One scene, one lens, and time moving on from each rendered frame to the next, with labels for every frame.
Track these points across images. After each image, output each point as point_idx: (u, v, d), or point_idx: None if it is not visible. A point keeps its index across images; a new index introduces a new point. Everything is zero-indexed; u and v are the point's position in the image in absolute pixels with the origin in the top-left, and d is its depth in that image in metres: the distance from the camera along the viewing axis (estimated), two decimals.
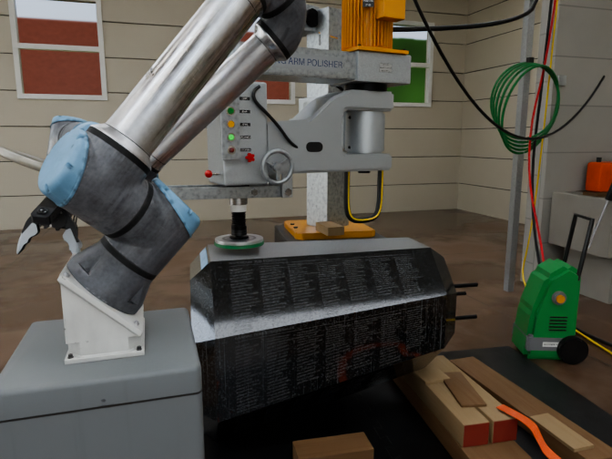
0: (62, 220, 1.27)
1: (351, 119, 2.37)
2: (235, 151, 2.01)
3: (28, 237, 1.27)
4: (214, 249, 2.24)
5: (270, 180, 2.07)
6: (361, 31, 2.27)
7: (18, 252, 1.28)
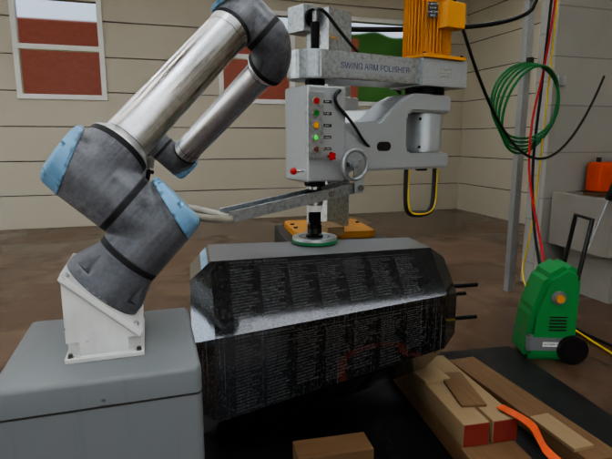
0: None
1: (422, 120, 2.52)
2: (319, 150, 2.18)
3: None
4: (214, 249, 2.24)
5: (349, 178, 2.24)
6: (423, 39, 2.45)
7: None
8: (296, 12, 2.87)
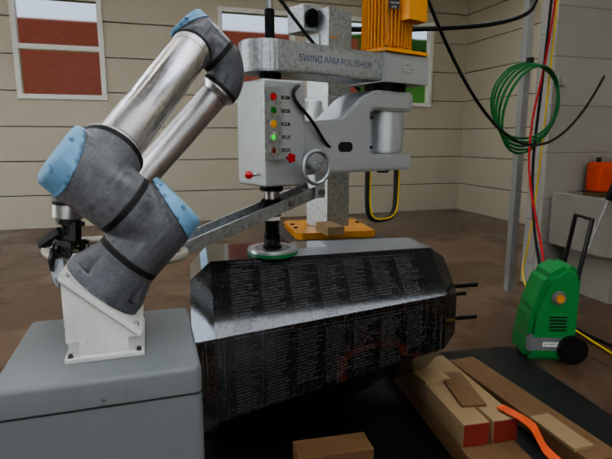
0: (54, 249, 1.54)
1: (373, 119, 2.39)
2: (277, 151, 1.96)
3: None
4: (214, 249, 2.24)
5: (310, 181, 2.04)
6: (384, 32, 2.29)
7: None
8: (296, 12, 2.87)
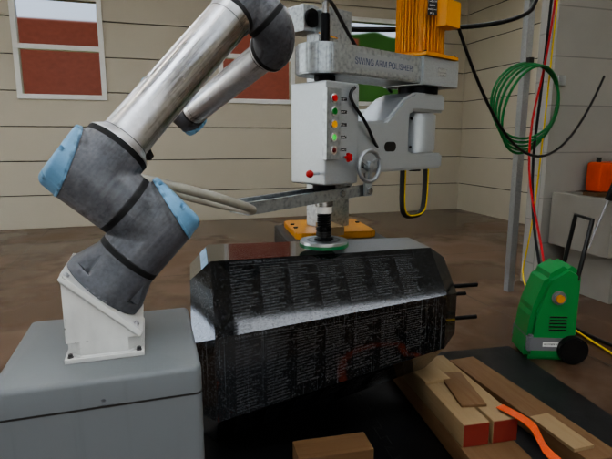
0: None
1: (413, 120, 2.48)
2: (337, 151, 2.03)
3: None
4: (214, 249, 2.24)
5: (364, 179, 2.12)
6: (421, 37, 2.41)
7: None
8: (296, 12, 2.87)
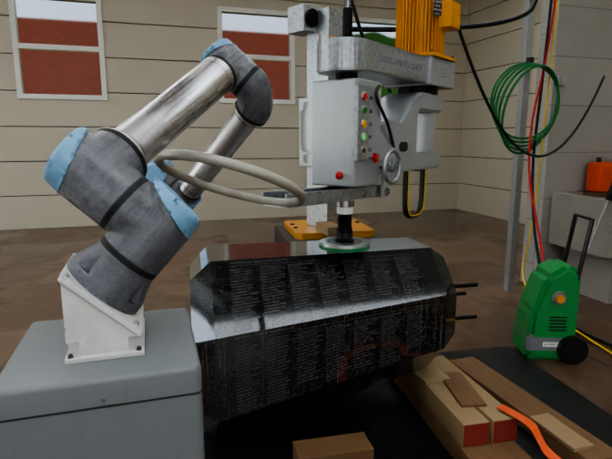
0: None
1: None
2: (365, 151, 1.96)
3: None
4: (214, 249, 2.24)
5: (389, 180, 2.07)
6: (424, 37, 2.41)
7: None
8: (296, 12, 2.87)
